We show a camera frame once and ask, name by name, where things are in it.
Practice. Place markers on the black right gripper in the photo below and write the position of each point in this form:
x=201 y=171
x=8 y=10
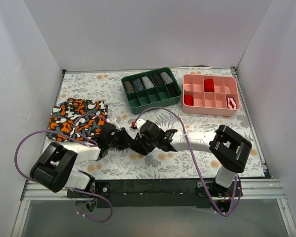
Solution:
x=143 y=142

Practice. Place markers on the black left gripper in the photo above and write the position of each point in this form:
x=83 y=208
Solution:
x=125 y=136

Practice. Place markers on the black underwear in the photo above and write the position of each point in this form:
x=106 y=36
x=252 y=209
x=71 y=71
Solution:
x=172 y=90
x=142 y=145

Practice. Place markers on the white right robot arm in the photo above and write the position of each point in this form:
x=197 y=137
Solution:
x=230 y=148

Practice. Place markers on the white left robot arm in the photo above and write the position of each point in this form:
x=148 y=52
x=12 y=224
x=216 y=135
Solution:
x=54 y=168

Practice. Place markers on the red rolled underwear lower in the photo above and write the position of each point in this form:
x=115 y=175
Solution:
x=188 y=100

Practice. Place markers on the orange camouflage underwear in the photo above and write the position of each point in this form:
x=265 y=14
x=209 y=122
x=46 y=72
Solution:
x=77 y=119

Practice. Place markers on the black rolled underwear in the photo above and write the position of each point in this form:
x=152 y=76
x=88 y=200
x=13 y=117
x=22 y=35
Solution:
x=172 y=90

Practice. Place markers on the brown rolled underwear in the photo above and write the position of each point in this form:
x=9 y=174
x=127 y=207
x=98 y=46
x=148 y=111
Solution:
x=129 y=88

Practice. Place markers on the blue striped rolled underwear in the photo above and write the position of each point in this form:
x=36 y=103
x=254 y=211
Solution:
x=138 y=85

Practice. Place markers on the grey white striped rolled underwear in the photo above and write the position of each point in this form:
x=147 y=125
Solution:
x=166 y=78

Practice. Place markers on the red rolled underwear upper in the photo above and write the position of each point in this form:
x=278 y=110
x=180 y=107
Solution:
x=209 y=85

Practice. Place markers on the red white rolled underwear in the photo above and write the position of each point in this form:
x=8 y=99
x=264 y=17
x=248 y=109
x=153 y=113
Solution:
x=231 y=103

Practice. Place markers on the green divided organizer box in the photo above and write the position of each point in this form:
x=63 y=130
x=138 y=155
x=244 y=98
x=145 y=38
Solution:
x=158 y=96

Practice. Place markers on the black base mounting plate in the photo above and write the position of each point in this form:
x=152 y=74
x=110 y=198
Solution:
x=153 y=192

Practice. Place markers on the pink divided organizer box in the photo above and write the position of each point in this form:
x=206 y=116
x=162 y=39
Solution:
x=210 y=103

